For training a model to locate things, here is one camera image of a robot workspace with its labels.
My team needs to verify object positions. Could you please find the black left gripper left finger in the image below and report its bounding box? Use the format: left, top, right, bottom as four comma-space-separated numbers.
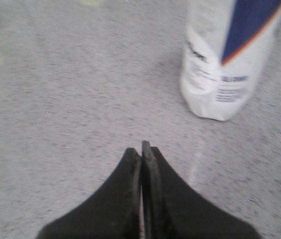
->
37, 148, 142, 239

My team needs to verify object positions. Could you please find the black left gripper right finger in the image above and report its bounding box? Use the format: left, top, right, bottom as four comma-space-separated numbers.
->
142, 141, 261, 239

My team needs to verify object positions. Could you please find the white blue tennis ball can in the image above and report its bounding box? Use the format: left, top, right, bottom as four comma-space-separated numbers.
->
180, 0, 281, 121

